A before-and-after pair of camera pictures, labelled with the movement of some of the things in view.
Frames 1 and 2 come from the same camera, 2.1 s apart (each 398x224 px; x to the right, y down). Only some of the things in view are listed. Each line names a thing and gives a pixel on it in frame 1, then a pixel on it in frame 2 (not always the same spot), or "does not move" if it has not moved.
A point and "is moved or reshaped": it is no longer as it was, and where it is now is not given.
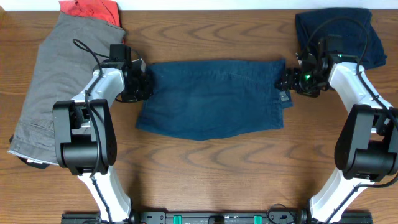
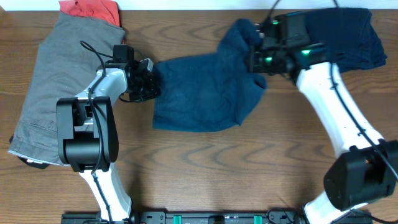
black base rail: [212, 217] does not move
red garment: [104, 10] does not move
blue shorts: [206, 99] is moved or reshaped
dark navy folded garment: [347, 31] does not move
